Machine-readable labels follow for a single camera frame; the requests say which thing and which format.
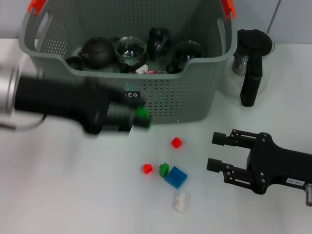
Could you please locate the grey perforated storage bin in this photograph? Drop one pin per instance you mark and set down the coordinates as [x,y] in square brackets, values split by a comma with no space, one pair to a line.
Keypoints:
[182,97]

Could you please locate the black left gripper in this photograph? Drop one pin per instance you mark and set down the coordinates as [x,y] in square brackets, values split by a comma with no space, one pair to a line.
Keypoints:
[61,100]

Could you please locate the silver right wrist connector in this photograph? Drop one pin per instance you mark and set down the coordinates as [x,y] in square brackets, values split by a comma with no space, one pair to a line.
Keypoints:
[309,193]

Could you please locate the blue square block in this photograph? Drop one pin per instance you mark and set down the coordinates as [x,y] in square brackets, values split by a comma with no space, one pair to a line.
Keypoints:
[176,177]

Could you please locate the small green block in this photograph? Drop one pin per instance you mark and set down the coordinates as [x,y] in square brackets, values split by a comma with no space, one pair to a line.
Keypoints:
[163,170]

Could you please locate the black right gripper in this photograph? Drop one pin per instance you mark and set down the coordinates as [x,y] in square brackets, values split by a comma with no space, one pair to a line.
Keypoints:
[279,164]

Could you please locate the white brick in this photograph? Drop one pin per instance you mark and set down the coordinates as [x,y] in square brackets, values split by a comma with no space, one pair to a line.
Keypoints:
[142,69]

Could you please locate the long green block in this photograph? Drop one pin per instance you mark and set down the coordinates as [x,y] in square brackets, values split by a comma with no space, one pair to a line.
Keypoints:
[142,113]

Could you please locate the small red block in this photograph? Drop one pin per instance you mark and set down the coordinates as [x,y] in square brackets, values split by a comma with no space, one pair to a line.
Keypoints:
[176,142]
[147,169]

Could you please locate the translucent white block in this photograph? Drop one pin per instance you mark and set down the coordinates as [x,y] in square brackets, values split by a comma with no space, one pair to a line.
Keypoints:
[181,202]

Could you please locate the black clay teapot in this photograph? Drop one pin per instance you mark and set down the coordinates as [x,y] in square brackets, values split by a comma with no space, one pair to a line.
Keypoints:
[97,53]

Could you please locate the small black tea bowl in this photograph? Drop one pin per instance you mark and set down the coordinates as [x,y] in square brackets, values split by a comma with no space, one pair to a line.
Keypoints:
[75,64]

